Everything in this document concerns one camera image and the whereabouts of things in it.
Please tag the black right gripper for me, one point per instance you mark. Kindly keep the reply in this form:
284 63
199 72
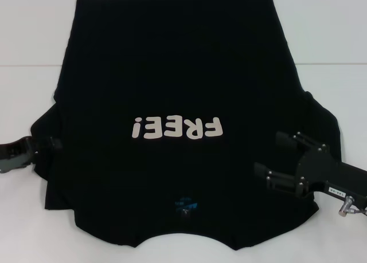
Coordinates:
324 174

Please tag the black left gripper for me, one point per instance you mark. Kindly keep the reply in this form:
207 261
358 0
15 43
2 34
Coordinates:
17 154

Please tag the black shirt with FREE print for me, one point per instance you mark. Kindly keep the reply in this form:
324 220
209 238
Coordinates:
183 74

